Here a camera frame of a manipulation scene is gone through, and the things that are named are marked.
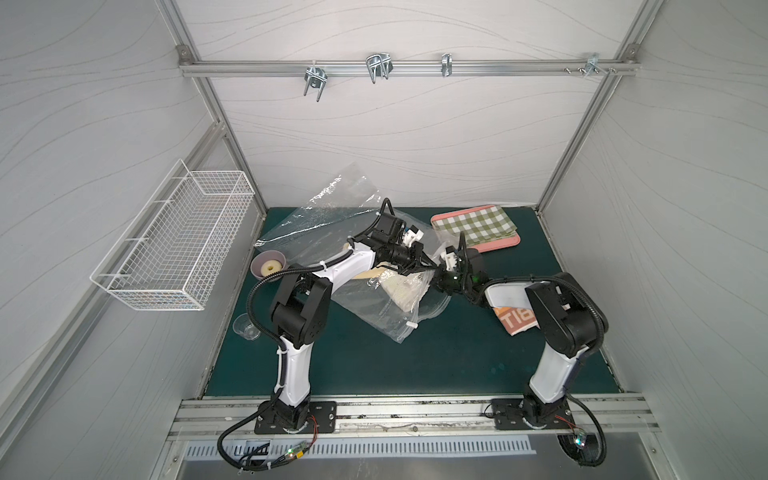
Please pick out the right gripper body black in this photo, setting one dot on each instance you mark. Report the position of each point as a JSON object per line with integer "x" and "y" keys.
{"x": 459, "y": 267}

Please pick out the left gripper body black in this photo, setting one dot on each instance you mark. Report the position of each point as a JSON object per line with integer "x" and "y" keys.
{"x": 417, "y": 256}

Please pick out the white patterned towel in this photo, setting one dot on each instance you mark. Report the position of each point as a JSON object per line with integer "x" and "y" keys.
{"x": 406, "y": 291}

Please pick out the orange lettered towel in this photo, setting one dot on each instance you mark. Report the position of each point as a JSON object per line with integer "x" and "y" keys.
{"x": 516, "y": 320}

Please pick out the clear plastic vacuum bag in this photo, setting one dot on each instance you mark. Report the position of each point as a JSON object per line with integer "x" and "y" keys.
{"x": 317, "y": 233}

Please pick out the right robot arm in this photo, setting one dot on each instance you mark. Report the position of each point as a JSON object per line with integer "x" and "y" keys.
{"x": 572, "y": 324}

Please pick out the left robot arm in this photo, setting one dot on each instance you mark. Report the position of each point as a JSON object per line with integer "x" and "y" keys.
{"x": 300, "y": 308}

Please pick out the green checkered cloth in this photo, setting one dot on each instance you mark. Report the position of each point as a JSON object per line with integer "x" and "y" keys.
{"x": 477, "y": 224}

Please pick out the green table mat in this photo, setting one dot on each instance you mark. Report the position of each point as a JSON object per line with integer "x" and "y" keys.
{"x": 465, "y": 350}

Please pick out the grey bowl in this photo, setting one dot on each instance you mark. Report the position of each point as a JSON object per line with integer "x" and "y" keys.
{"x": 263, "y": 256}

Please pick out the clear plastic cup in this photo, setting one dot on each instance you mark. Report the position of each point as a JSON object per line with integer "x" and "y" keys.
{"x": 244, "y": 327}

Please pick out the metal U-bolt clamp middle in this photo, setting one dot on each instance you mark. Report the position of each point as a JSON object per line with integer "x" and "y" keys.
{"x": 379, "y": 65}

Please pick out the metal u-bolt clamp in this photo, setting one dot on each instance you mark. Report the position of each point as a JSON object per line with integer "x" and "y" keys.
{"x": 315, "y": 79}
{"x": 379, "y": 65}

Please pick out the metal U-bolt clamp left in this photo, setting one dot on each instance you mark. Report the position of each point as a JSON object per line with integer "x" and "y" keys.
{"x": 315, "y": 79}

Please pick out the small metal hook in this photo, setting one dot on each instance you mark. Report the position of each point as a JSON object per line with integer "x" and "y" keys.
{"x": 446, "y": 65}

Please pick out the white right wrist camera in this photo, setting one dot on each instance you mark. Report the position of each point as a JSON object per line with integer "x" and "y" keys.
{"x": 449, "y": 259}

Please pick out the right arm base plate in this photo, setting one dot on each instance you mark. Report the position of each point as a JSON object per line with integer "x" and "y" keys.
{"x": 529, "y": 413}

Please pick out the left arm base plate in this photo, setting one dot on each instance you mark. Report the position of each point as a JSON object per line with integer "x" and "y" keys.
{"x": 305, "y": 418}

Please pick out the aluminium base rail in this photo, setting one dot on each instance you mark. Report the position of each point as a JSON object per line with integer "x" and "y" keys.
{"x": 400, "y": 416}

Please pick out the white wire basket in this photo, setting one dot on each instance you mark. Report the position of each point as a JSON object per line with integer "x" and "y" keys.
{"x": 170, "y": 255}

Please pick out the metal bracket right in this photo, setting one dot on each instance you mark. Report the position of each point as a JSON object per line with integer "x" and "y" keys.
{"x": 591, "y": 67}

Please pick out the aluminium cross rail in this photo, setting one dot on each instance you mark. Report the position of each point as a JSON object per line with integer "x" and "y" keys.
{"x": 401, "y": 68}

